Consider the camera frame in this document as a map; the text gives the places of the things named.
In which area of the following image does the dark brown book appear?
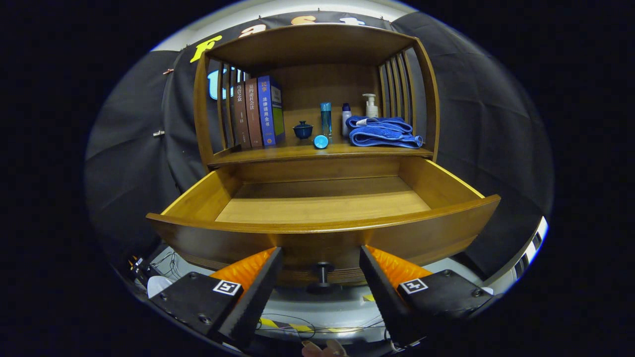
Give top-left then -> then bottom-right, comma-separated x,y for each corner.
233,82 -> 252,149

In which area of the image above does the yellow black floor tape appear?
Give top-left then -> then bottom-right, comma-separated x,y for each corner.
258,317 -> 365,334

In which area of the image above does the reddish brown book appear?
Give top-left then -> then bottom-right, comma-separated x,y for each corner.
245,78 -> 264,148

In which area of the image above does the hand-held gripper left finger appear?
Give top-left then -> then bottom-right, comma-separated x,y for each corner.
149,246 -> 283,350

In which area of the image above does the wooden drawer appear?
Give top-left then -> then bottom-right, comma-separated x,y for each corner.
146,158 -> 502,294

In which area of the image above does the wooden cabinet countertop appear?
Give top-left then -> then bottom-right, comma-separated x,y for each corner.
207,143 -> 433,168

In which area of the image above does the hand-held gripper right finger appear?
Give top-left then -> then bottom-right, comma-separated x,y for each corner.
359,245 -> 499,348

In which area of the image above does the wooden cabinet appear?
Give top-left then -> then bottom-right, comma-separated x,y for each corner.
146,23 -> 502,294

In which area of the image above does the blue book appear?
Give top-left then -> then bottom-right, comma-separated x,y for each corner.
257,75 -> 286,147

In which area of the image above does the blue towel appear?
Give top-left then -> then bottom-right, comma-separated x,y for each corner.
346,116 -> 424,149

